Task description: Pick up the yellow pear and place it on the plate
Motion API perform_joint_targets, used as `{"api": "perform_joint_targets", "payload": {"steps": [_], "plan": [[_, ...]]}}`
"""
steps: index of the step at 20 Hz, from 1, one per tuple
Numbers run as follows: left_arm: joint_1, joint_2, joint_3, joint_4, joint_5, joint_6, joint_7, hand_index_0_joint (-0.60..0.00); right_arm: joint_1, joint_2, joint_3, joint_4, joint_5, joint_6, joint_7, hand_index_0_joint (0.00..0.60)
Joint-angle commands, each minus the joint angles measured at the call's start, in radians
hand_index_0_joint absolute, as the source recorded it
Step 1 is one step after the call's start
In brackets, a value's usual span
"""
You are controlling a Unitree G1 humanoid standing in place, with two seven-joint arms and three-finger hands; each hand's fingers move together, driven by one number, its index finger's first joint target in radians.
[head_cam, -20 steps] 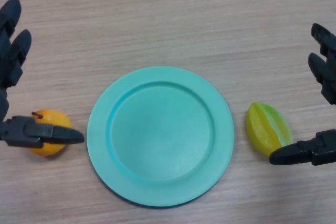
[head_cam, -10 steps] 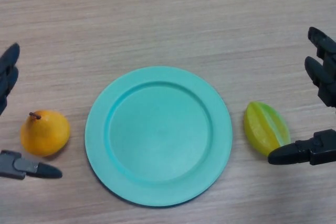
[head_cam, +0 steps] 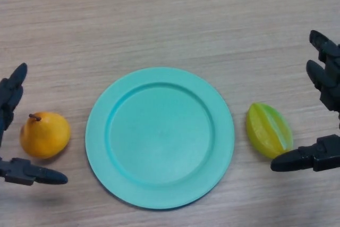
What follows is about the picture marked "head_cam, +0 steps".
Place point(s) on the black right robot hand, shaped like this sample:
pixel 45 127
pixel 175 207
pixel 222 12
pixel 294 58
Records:
pixel 328 155

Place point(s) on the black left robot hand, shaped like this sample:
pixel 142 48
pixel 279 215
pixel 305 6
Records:
pixel 16 171

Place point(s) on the yellow pear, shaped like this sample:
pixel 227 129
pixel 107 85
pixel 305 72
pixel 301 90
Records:
pixel 45 136

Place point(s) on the green round plate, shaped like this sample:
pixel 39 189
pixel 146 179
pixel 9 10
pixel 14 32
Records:
pixel 159 138

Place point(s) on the yellow-green starfruit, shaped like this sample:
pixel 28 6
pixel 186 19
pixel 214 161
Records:
pixel 267 131

